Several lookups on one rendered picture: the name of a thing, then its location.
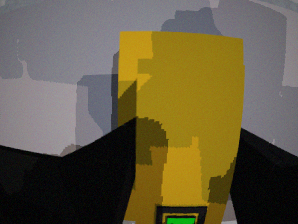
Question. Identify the grey panel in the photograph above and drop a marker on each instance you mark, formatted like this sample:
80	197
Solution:
59	66

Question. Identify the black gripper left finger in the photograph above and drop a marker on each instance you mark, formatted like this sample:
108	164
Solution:
88	186

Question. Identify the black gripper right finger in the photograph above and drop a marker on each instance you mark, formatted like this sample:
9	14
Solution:
264	189

